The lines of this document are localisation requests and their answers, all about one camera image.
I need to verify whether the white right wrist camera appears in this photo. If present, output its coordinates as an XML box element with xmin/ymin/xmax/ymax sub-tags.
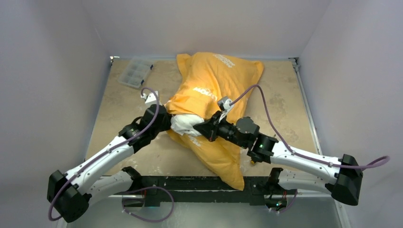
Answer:
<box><xmin>217</xmin><ymin>96</ymin><xmax>234</xmax><ymax>122</ymax></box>

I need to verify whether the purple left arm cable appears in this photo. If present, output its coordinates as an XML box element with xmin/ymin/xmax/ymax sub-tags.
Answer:
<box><xmin>48</xmin><ymin>87</ymin><xmax>160</xmax><ymax>222</ymax></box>

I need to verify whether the clear plastic organizer box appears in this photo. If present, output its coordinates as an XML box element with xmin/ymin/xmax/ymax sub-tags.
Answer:
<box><xmin>117</xmin><ymin>57</ymin><xmax>154</xmax><ymax>89</ymax></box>

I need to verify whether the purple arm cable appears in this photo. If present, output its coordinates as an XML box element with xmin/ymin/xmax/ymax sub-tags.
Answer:
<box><xmin>229</xmin><ymin>84</ymin><xmax>390</xmax><ymax>170</ymax></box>
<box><xmin>48</xmin><ymin>87</ymin><xmax>160</xmax><ymax>222</ymax></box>

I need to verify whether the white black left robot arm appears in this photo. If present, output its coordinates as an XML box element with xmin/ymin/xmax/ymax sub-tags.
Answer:
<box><xmin>47</xmin><ymin>104</ymin><xmax>171</xmax><ymax>223</ymax></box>

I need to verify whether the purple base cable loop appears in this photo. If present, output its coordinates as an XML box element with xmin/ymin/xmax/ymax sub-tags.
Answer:
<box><xmin>121</xmin><ymin>186</ymin><xmax>175</xmax><ymax>223</ymax></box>

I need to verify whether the aluminium frame rail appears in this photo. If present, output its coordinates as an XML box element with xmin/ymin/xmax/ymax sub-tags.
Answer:
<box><xmin>288</xmin><ymin>57</ymin><xmax>323</xmax><ymax>155</ymax></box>

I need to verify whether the white pillow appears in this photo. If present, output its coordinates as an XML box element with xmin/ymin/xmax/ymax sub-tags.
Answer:
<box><xmin>171</xmin><ymin>114</ymin><xmax>204</xmax><ymax>137</ymax></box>

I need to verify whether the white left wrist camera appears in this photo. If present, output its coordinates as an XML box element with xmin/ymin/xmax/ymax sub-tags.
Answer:
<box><xmin>140</xmin><ymin>91</ymin><xmax>162</xmax><ymax>108</ymax></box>

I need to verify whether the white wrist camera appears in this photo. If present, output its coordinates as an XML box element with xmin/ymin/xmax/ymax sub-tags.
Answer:
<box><xmin>217</xmin><ymin>96</ymin><xmax>234</xmax><ymax>122</ymax></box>
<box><xmin>140</xmin><ymin>91</ymin><xmax>162</xmax><ymax>108</ymax></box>

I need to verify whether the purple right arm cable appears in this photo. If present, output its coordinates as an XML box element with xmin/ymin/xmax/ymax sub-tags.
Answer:
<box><xmin>229</xmin><ymin>84</ymin><xmax>390</xmax><ymax>170</ymax></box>

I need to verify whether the orange Mickey Mouse pillowcase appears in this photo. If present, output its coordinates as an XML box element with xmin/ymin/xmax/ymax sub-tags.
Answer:
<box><xmin>165</xmin><ymin>52</ymin><xmax>264</xmax><ymax>190</ymax></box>

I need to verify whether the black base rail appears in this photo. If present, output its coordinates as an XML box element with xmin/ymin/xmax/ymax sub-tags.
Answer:
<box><xmin>118</xmin><ymin>176</ymin><xmax>296</xmax><ymax>207</ymax></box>

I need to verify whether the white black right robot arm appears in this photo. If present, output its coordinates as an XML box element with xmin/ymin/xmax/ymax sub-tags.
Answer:
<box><xmin>193</xmin><ymin>111</ymin><xmax>363</xmax><ymax>206</ymax></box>

